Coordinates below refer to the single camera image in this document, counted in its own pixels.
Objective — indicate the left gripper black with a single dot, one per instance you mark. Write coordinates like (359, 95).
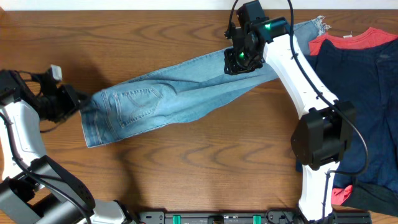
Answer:
(68, 94)

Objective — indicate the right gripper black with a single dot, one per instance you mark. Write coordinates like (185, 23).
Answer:
(234, 68)

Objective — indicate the light blue denim jeans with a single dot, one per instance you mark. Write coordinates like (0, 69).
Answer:
(181, 93)

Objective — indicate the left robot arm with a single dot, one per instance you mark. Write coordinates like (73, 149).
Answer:
(35, 188)

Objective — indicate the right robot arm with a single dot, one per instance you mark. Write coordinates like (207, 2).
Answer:
(324, 130)

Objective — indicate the navy blue folded garment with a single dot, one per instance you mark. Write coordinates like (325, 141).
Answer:
(368, 79)

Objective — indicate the red t-shirt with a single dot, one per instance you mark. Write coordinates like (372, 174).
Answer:
(372, 37)

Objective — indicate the black garment under pile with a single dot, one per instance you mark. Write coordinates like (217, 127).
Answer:
(373, 198)

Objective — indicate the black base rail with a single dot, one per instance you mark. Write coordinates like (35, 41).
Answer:
(269, 217)

